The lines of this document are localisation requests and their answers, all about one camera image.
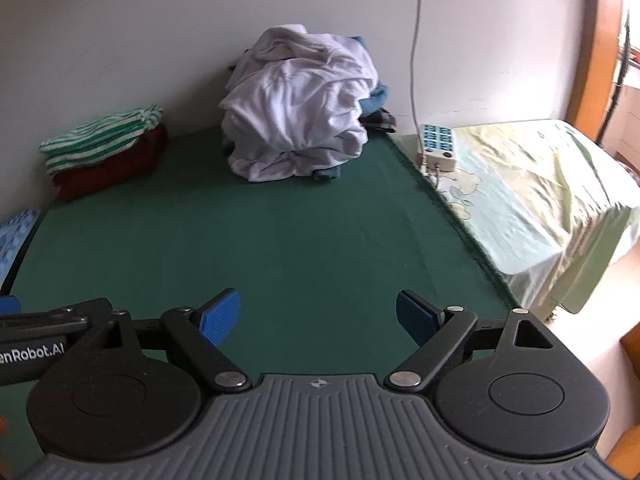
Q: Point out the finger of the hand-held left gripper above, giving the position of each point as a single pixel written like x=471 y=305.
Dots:
x=45 y=321

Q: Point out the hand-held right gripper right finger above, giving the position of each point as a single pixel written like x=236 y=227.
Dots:
x=414 y=317

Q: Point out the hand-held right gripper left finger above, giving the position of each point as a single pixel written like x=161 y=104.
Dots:
x=221 y=317

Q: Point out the white t-shirt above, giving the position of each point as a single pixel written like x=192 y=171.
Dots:
x=300 y=105

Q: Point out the blue patterned cloth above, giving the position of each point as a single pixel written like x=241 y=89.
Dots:
x=15 y=240

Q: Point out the dark red folded garment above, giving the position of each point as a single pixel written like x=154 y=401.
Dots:
x=115 y=167

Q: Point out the white power strip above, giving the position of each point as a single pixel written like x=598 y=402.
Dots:
x=439 y=145

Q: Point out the pale green bed sheet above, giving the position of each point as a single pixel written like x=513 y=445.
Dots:
x=540 y=195

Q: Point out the green striped folded shirt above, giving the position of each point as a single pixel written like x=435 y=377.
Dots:
x=95 y=137

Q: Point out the dark plaid garment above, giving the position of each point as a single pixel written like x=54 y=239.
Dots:
x=380 y=121

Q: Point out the blue crumpled garment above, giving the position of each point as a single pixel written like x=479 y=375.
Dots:
x=375 y=97

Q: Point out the wooden door frame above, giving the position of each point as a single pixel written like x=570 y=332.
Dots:
x=590 y=60

